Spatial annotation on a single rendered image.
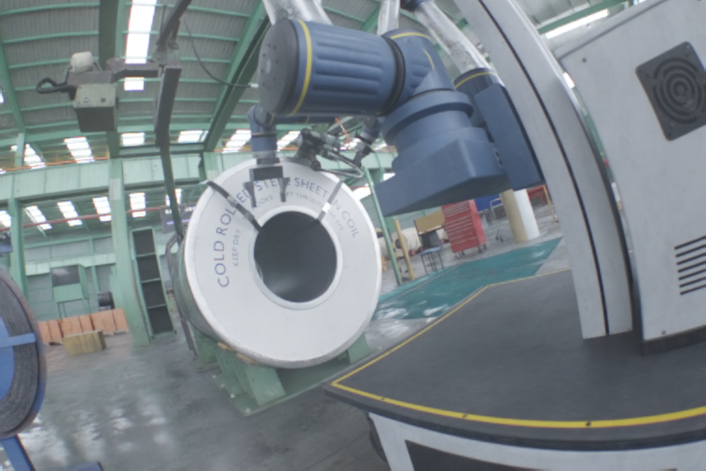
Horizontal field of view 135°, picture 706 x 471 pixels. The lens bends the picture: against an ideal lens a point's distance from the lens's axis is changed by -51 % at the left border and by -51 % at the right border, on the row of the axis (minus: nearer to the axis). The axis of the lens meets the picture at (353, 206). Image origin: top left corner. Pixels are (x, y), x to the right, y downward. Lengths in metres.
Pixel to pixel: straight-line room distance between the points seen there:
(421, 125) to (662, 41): 0.52
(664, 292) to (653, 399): 0.17
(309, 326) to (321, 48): 1.36
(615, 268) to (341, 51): 0.67
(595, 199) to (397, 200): 0.42
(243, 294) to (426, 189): 1.09
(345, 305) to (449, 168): 1.30
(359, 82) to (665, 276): 0.64
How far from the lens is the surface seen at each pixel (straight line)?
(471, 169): 0.55
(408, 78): 0.66
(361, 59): 0.59
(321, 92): 0.55
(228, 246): 1.49
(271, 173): 1.20
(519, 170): 0.68
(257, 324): 1.50
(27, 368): 1.27
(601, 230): 0.66
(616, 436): 0.47
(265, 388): 1.76
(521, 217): 5.79
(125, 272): 6.09
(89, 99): 1.38
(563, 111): 0.66
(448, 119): 0.67
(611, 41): 0.58
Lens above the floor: 0.68
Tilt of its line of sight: 10 degrees up
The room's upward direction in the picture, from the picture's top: 16 degrees counter-clockwise
